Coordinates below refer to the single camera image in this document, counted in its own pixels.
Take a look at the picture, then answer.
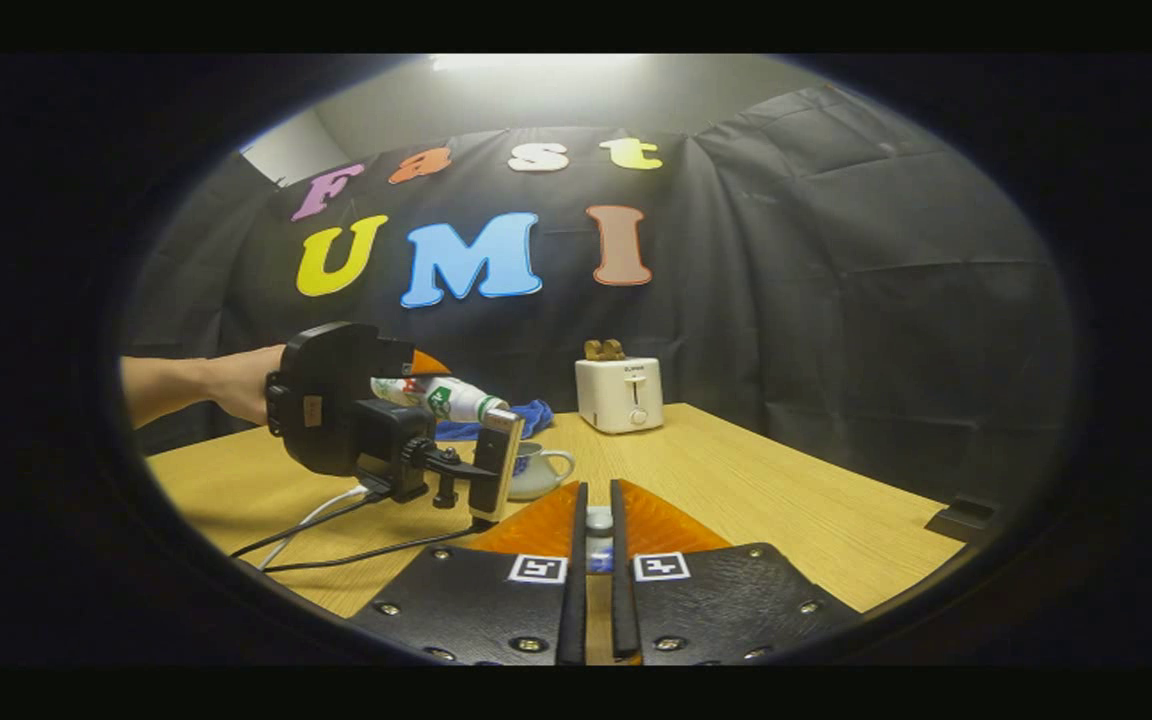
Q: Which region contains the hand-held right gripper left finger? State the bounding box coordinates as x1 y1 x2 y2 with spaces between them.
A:
348 480 590 667

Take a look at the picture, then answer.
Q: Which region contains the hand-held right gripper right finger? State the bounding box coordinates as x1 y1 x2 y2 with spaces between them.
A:
609 479 863 667

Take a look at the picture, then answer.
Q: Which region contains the white plastic water bottle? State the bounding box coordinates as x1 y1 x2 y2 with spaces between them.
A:
370 376 511 423

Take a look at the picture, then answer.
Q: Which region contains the white teacup lid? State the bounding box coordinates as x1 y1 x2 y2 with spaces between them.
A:
584 505 617 576

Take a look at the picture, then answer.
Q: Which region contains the white blue-patterned teacup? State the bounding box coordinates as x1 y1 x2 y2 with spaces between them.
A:
506 440 577 501

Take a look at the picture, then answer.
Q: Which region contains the blue towel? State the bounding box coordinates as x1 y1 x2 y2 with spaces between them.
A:
433 399 555 443

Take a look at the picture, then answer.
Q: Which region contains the white toaster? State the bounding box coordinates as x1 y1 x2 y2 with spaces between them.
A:
575 357 665 435

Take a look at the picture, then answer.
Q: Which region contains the ceiling light panel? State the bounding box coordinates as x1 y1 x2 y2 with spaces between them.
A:
431 54 642 73

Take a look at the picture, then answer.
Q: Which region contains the black backdrop cloth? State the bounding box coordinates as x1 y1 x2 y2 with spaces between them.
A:
121 85 1077 506

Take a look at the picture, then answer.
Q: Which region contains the black plastic block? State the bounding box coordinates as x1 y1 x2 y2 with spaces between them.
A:
925 496 1003 545

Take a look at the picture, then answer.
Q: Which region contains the white cable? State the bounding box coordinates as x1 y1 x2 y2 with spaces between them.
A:
256 486 369 571

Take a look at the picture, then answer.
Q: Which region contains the black cable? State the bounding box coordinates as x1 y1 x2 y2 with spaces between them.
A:
229 492 387 560
264 520 485 575

